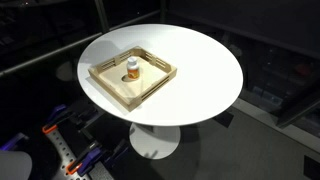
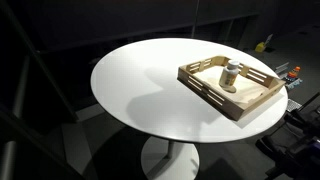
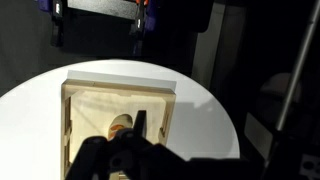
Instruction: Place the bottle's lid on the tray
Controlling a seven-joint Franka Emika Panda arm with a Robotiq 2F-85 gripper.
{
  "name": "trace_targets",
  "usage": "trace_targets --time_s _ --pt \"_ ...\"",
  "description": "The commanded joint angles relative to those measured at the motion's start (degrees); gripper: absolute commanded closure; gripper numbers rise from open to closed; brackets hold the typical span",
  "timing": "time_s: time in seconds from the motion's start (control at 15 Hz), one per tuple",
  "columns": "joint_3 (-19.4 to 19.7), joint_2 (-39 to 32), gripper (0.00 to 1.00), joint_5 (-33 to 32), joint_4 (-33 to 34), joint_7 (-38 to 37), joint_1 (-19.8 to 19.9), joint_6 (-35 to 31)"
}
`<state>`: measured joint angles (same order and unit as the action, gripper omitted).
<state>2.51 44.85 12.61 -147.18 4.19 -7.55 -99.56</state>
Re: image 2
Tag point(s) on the white bottle lid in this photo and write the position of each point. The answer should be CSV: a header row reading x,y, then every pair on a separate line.
x,y
233,63

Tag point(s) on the white pill bottle yellow label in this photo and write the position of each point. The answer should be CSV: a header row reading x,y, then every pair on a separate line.
x,y
228,77

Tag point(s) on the wooden slatted tray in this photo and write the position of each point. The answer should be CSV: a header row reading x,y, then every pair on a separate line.
x,y
230,100

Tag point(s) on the round white table base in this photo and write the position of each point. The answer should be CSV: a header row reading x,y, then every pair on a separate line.
x,y
170,160

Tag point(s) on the yellow box with white card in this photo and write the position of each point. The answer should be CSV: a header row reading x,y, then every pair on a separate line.
x,y
260,46

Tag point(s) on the orange and blue toy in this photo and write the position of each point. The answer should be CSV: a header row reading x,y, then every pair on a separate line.
x,y
293,76

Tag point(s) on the perforated metal plate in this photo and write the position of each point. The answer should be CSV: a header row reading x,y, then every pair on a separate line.
x,y
293,105

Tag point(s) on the grey metal bracket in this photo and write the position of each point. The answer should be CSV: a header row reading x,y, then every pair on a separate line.
x,y
282,67

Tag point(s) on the black metal frame post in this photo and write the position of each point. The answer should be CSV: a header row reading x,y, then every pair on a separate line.
x,y
36,60

